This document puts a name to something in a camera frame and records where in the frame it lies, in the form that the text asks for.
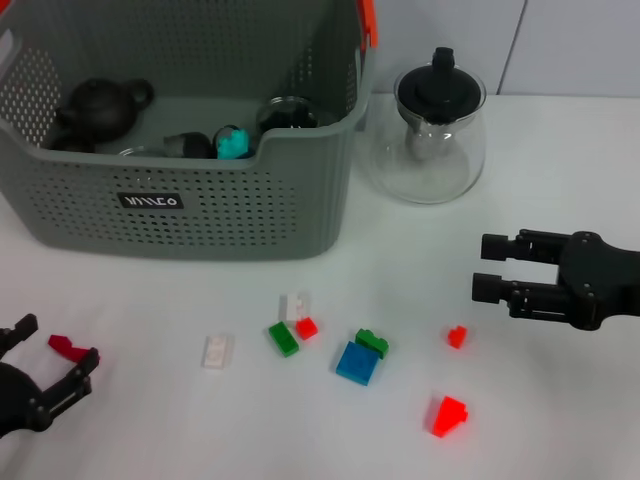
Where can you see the dark green studded brick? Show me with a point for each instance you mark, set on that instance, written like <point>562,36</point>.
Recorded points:
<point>372,342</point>

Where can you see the steel tea strainer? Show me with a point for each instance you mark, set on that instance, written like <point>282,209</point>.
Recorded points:
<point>425,142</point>

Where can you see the black clay teapot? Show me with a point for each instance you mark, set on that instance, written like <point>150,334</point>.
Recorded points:
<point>100,107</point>

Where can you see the teal brick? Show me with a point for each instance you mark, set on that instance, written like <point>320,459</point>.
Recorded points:
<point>232,146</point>

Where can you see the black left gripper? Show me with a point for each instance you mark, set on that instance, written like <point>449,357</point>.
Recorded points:
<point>15,400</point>

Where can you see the blue square brick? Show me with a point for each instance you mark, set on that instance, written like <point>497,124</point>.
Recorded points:
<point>356,364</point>

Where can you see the clear glass teapot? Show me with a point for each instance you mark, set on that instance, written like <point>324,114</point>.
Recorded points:
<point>430,180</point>

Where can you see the black teapot lid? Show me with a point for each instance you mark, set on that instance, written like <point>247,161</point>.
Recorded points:
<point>440,92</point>

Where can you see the small red brick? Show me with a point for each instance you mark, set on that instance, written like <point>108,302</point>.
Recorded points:
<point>457,336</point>
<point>306,328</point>

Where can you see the dark red curved brick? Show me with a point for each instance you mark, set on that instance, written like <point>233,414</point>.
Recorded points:
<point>62,344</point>

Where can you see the white flat plate brick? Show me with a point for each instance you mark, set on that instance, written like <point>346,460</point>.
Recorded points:
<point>217,352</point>

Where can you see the red slope brick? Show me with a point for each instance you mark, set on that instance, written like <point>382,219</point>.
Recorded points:
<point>447,417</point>

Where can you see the grey-green perforated storage bin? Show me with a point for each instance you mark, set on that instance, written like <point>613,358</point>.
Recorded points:
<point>200,220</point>

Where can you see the white tall brick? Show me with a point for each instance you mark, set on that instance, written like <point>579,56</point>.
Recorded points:
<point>294,306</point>

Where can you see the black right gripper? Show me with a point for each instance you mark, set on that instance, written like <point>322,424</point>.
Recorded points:
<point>595,277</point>

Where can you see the green flat brick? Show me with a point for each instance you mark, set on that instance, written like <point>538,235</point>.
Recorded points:
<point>283,340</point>

